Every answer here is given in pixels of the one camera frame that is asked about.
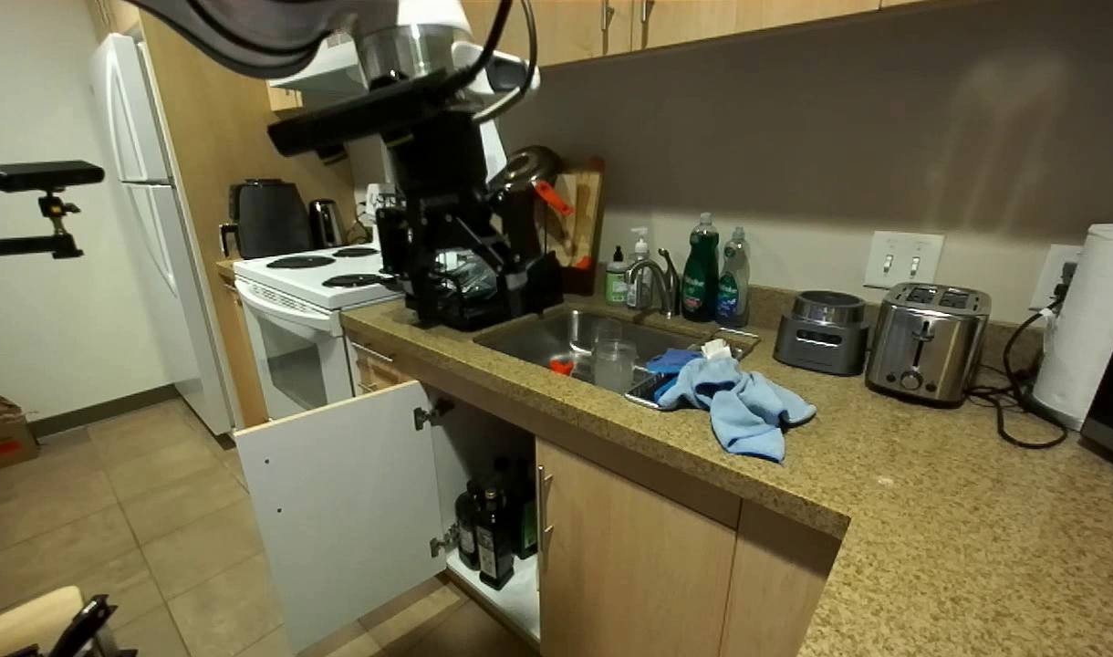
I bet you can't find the small silver container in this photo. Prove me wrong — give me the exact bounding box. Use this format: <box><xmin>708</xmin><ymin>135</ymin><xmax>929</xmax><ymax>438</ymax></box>
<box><xmin>771</xmin><ymin>288</ymin><xmax>873</xmax><ymax>381</ymax></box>

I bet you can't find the white range hood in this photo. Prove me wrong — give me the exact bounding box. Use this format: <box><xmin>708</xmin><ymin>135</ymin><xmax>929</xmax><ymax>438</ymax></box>
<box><xmin>263</xmin><ymin>32</ymin><xmax>393</xmax><ymax>121</ymax></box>

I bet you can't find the white wall outlet plate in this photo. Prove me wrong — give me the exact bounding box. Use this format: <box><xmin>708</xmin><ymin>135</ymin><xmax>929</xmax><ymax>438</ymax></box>
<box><xmin>1028</xmin><ymin>242</ymin><xmax>1083</xmax><ymax>314</ymax></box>

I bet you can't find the white refrigerator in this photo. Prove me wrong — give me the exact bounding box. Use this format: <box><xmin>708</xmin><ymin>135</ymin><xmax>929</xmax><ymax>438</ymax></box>
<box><xmin>88</xmin><ymin>28</ymin><xmax>241</xmax><ymax>441</ymax></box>

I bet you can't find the clear drinking glass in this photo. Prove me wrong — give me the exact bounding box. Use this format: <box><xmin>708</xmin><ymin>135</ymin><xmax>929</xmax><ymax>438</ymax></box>
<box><xmin>586</xmin><ymin>340</ymin><xmax>643</xmax><ymax>394</ymax></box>

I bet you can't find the stainless steel toaster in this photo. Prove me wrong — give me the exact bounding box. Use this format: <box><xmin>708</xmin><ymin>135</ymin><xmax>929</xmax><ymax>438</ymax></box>
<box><xmin>864</xmin><ymin>282</ymin><xmax>991</xmax><ymax>410</ymax></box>

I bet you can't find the black appliance power cable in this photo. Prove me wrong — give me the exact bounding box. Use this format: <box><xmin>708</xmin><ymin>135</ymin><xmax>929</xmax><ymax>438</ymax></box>
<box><xmin>969</xmin><ymin>259</ymin><xmax>1079</xmax><ymax>453</ymax></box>

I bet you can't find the white light switch plate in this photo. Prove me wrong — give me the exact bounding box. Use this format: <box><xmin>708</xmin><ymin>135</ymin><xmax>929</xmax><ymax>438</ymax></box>
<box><xmin>861</xmin><ymin>229</ymin><xmax>950</xmax><ymax>291</ymax></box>

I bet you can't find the white square plate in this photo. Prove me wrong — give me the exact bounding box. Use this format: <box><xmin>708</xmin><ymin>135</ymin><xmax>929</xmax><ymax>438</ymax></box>
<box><xmin>476</xmin><ymin>114</ymin><xmax>513</xmax><ymax>186</ymax></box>

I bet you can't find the orange spatula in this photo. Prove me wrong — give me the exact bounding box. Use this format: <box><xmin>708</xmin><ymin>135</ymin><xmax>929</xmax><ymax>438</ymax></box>
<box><xmin>530</xmin><ymin>179</ymin><xmax>577</xmax><ymax>226</ymax></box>

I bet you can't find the steel sink faucet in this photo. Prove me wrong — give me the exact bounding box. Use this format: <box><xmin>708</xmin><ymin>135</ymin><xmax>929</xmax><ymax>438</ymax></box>
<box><xmin>624</xmin><ymin>247</ymin><xmax>691</xmax><ymax>323</ymax></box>

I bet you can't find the black clamp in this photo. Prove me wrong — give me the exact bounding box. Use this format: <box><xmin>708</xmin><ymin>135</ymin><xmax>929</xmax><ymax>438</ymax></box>
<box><xmin>10</xmin><ymin>593</ymin><xmax>137</xmax><ymax>657</ymax></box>

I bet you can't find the wooden drawer stack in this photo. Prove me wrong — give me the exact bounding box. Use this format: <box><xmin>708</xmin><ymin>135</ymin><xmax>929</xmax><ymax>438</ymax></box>
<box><xmin>347</xmin><ymin>340</ymin><xmax>418</xmax><ymax>397</ymax></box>

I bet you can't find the wooden cutting board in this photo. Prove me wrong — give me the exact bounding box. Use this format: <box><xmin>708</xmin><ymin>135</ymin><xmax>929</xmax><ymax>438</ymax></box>
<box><xmin>551</xmin><ymin>158</ymin><xmax>611</xmax><ymax>297</ymax></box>

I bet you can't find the blue cloth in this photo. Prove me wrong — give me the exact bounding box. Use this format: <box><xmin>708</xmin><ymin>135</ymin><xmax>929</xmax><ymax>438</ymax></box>
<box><xmin>631</xmin><ymin>343</ymin><xmax>822</xmax><ymax>469</ymax></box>

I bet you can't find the dark steel pan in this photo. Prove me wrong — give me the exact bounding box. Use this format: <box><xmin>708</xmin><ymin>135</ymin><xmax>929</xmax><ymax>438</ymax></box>
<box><xmin>484</xmin><ymin>142</ymin><xmax>570</xmax><ymax>202</ymax></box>

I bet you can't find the green dish soap bottle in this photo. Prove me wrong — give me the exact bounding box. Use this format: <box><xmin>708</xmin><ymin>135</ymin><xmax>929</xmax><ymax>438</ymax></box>
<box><xmin>679</xmin><ymin>211</ymin><xmax>726</xmax><ymax>326</ymax></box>

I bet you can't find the black camera on stand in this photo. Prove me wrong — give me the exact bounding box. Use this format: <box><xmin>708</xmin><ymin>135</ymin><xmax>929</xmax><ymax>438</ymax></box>
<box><xmin>0</xmin><ymin>158</ymin><xmax>108</xmax><ymax>268</ymax></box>

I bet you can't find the small white bottle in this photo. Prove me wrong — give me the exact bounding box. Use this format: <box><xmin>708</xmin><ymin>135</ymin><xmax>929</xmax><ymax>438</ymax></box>
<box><xmin>601</xmin><ymin>245</ymin><xmax>634</xmax><ymax>310</ymax></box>

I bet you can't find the black wire dish rack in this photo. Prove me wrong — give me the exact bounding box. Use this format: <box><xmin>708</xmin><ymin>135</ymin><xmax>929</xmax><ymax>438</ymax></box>
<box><xmin>401</xmin><ymin>179</ymin><xmax>570</xmax><ymax>335</ymax></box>

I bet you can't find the dark green glass bottle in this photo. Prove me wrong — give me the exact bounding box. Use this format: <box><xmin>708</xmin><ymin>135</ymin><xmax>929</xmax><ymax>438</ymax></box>
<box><xmin>476</xmin><ymin>483</ymin><xmax>518</xmax><ymax>594</ymax></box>

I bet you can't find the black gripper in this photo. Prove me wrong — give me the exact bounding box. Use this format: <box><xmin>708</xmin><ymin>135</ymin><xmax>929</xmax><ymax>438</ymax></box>
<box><xmin>375</xmin><ymin>111</ymin><xmax>547</xmax><ymax>327</ymax></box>

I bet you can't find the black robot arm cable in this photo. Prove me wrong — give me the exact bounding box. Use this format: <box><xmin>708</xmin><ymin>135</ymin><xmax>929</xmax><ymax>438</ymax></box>
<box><xmin>455</xmin><ymin>0</ymin><xmax>542</xmax><ymax>128</ymax></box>

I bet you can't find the clear blue soap bottle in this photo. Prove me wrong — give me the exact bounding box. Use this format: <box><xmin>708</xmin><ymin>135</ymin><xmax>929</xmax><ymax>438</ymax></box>
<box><xmin>716</xmin><ymin>226</ymin><xmax>752</xmax><ymax>327</ymax></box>

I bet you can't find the white paper towel roll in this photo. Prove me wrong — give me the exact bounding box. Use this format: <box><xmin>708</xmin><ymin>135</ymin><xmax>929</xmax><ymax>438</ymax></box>
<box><xmin>1028</xmin><ymin>220</ymin><xmax>1113</xmax><ymax>432</ymax></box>

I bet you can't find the steel kitchen sink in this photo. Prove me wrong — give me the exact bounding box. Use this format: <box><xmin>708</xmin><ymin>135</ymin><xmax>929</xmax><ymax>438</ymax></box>
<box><xmin>472</xmin><ymin>303</ymin><xmax>766</xmax><ymax>397</ymax></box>

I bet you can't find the wooden cabinet door steel handle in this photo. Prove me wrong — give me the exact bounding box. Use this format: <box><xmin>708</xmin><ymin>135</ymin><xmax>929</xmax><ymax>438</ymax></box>
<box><xmin>533</xmin><ymin>438</ymin><xmax>743</xmax><ymax>657</ymax></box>

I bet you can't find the clear soap dispenser bottle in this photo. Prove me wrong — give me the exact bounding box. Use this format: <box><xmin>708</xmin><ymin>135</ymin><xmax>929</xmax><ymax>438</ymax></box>
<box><xmin>624</xmin><ymin>226</ymin><xmax>662</xmax><ymax>314</ymax></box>

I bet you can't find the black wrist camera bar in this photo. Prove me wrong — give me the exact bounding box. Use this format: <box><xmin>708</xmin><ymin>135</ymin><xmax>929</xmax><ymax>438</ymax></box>
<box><xmin>265</xmin><ymin>68</ymin><xmax>462</xmax><ymax>158</ymax></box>

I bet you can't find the white electric stove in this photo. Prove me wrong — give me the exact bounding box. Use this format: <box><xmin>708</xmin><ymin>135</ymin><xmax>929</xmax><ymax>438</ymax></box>
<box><xmin>230</xmin><ymin>235</ymin><xmax>412</xmax><ymax>425</ymax></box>

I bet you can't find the wooden cabinet door white inside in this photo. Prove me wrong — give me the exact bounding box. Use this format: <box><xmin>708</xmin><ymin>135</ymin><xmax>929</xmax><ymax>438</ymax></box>
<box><xmin>232</xmin><ymin>375</ymin><xmax>476</xmax><ymax>653</ymax></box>

